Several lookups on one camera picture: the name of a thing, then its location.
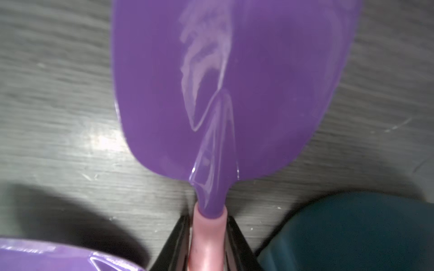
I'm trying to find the dark teal storage box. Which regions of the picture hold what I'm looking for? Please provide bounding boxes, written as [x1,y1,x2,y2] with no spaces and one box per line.
[258,192,434,271]

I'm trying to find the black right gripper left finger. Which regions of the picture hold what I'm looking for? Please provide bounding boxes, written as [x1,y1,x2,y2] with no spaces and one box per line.
[150,215,190,271]

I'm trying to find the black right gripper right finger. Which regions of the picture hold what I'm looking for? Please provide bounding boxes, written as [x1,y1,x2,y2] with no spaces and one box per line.
[225,216,263,271]

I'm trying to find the purple shovel pink handle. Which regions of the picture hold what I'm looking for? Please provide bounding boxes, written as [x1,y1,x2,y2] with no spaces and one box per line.
[1,237,143,271]
[111,1,362,271]

